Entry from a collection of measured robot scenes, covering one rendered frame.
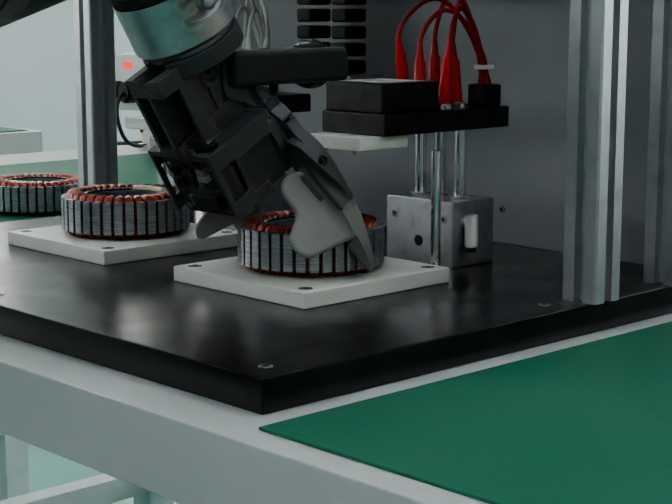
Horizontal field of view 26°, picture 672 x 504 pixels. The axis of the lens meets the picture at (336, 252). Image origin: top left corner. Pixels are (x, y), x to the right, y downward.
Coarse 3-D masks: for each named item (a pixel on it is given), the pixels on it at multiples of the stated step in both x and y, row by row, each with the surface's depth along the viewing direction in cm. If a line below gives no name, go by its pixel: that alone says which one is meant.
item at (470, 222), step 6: (468, 216) 117; (474, 216) 117; (462, 222) 117; (468, 222) 117; (474, 222) 117; (468, 228) 117; (474, 228) 117; (468, 234) 117; (474, 234) 117; (468, 240) 117; (474, 240) 117; (468, 246) 117; (474, 246) 117; (468, 252) 117
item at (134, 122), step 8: (280, 96) 135; (288, 96) 135; (296, 96) 136; (304, 96) 137; (288, 104) 135; (296, 104) 136; (304, 104) 137; (128, 120) 130; (136, 120) 130; (144, 120) 129; (136, 128) 130; (144, 128) 129
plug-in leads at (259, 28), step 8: (232, 0) 137; (240, 0) 137; (248, 0) 138; (240, 8) 135; (248, 8) 138; (264, 8) 135; (248, 16) 138; (256, 16) 136; (264, 16) 135; (248, 24) 134; (256, 24) 138; (264, 24) 138; (248, 32) 133; (256, 32) 138; (264, 32) 138; (248, 40) 133; (264, 40) 135; (248, 48) 133; (272, 88) 139
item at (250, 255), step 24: (264, 216) 112; (288, 216) 114; (240, 240) 109; (264, 240) 107; (288, 240) 106; (264, 264) 107; (288, 264) 106; (312, 264) 106; (336, 264) 106; (360, 264) 107
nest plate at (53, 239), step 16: (192, 224) 133; (16, 240) 128; (32, 240) 126; (48, 240) 124; (64, 240) 124; (80, 240) 124; (96, 240) 124; (112, 240) 124; (128, 240) 124; (144, 240) 124; (160, 240) 124; (176, 240) 124; (192, 240) 124; (208, 240) 126; (224, 240) 127; (64, 256) 123; (80, 256) 121; (96, 256) 119; (112, 256) 119; (128, 256) 120; (144, 256) 121; (160, 256) 122
